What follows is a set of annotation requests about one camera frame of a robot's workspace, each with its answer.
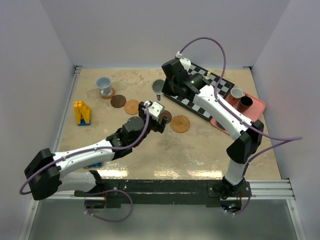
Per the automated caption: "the dark walnut coaster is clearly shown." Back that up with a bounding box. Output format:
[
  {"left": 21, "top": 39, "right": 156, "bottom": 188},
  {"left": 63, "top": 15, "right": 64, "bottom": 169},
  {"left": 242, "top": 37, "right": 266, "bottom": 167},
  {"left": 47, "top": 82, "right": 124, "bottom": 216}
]
[
  {"left": 159, "top": 110, "right": 172, "bottom": 124},
  {"left": 110, "top": 94, "right": 127, "bottom": 108}
]

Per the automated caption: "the grey white mug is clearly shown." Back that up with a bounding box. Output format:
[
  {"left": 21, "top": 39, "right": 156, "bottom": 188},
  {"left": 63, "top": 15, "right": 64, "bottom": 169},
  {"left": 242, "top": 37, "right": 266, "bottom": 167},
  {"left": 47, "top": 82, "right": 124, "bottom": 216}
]
[{"left": 151, "top": 79, "right": 165, "bottom": 101}]

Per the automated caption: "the large woven rattan coaster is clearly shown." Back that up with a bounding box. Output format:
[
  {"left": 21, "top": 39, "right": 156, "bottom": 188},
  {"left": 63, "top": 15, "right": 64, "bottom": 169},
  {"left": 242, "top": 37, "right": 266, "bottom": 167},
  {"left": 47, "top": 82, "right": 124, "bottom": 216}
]
[{"left": 170, "top": 115, "right": 191, "bottom": 133}]

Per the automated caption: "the small woven rattan coaster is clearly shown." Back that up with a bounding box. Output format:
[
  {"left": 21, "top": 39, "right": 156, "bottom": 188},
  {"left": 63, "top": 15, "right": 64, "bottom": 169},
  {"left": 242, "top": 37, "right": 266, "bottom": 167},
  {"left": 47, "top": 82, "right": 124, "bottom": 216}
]
[{"left": 124, "top": 99, "right": 140, "bottom": 115}]

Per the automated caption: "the light blue cup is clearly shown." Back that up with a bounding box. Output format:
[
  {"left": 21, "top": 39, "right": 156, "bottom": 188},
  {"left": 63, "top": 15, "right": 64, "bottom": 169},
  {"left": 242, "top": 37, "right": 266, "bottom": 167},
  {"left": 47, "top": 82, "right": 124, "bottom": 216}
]
[{"left": 96, "top": 76, "right": 112, "bottom": 91}]

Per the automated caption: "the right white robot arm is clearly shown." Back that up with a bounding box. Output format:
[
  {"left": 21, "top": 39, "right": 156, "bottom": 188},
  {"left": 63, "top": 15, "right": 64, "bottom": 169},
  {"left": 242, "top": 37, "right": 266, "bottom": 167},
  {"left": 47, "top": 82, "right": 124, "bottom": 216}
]
[{"left": 161, "top": 58, "right": 264, "bottom": 197}]

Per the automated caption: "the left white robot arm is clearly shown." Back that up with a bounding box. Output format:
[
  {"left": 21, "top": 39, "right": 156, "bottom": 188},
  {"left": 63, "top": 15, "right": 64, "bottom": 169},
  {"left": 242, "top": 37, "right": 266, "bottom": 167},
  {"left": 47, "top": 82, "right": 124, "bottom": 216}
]
[{"left": 19, "top": 101, "right": 167, "bottom": 201}]

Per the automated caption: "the black maroon cup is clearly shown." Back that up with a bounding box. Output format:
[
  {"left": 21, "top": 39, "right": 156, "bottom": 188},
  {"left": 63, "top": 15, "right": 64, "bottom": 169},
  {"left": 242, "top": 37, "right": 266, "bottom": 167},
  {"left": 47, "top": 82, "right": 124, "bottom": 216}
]
[{"left": 237, "top": 95, "right": 253, "bottom": 113}]

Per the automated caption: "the white chess piece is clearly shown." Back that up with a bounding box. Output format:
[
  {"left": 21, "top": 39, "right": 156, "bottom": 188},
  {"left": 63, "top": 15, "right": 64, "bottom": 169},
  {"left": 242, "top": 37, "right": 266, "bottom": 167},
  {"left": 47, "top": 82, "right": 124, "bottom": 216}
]
[{"left": 205, "top": 71, "right": 211, "bottom": 80}]

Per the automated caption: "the black white chessboard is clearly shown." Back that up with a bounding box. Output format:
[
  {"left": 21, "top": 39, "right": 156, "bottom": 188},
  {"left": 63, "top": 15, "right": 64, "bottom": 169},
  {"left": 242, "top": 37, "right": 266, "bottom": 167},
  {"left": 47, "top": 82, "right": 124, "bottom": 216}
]
[{"left": 170, "top": 64, "right": 236, "bottom": 124}]

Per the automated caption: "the white floral mug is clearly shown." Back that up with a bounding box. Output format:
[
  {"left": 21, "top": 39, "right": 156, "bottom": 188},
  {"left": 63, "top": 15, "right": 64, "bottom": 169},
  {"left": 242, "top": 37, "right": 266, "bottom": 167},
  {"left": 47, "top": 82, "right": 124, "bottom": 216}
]
[{"left": 228, "top": 87, "right": 244, "bottom": 106}]

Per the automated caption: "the orange toy car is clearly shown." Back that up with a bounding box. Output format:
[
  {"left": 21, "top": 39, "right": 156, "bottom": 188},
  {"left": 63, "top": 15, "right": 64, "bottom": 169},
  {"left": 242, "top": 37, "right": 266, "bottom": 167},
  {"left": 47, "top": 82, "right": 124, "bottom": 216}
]
[{"left": 84, "top": 162, "right": 103, "bottom": 169}]

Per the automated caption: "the yellow toy block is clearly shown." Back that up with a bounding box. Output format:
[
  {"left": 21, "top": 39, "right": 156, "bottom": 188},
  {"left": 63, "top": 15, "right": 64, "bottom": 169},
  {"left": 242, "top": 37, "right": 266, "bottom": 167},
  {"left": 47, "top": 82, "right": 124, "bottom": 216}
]
[{"left": 73, "top": 101, "right": 92, "bottom": 126}]

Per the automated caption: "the pink plastic tray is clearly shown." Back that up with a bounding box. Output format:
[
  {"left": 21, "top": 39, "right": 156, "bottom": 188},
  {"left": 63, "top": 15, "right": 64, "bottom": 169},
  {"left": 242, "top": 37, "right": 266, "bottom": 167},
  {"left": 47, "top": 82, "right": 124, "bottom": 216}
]
[{"left": 210, "top": 91, "right": 267, "bottom": 136}]

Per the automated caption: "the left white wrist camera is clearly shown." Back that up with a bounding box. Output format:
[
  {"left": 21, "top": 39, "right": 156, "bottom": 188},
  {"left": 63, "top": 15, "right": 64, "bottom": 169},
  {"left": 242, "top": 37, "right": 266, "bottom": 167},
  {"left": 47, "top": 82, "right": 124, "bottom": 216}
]
[{"left": 142, "top": 101, "right": 165, "bottom": 121}]

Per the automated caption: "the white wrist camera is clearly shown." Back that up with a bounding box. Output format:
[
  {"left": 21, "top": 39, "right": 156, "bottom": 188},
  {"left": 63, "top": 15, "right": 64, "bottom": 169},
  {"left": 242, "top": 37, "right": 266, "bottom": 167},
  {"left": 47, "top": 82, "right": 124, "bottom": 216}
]
[
  {"left": 175, "top": 51, "right": 191, "bottom": 72},
  {"left": 142, "top": 101, "right": 165, "bottom": 121}
]

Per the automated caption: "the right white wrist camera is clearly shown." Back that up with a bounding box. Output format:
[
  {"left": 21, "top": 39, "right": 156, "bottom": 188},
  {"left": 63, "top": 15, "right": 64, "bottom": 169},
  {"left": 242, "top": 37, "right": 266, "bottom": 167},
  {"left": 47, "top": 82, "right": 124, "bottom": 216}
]
[{"left": 175, "top": 51, "right": 191, "bottom": 72}]

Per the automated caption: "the aluminium left rail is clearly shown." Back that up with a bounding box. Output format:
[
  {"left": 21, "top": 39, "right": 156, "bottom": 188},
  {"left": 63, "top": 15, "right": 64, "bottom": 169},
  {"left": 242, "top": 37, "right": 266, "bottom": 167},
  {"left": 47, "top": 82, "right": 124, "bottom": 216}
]
[{"left": 50, "top": 65, "right": 83, "bottom": 153}]

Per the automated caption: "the aluminium rail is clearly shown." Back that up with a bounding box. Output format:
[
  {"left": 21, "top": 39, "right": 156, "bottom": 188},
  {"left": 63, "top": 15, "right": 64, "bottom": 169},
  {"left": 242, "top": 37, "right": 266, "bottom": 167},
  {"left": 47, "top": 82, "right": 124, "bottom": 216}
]
[
  {"left": 50, "top": 65, "right": 83, "bottom": 153},
  {"left": 45, "top": 179, "right": 296, "bottom": 200}
]

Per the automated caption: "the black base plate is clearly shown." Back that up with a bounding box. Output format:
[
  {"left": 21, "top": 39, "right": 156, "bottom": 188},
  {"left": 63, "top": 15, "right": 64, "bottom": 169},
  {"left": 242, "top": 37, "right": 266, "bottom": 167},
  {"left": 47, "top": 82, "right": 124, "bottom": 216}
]
[{"left": 74, "top": 179, "right": 252, "bottom": 209}]

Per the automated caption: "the aluminium front rail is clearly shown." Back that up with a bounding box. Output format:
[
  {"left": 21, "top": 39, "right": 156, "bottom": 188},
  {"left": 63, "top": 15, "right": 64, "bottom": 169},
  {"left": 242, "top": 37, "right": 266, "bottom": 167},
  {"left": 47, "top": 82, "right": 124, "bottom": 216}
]
[{"left": 45, "top": 179, "right": 296, "bottom": 200}]

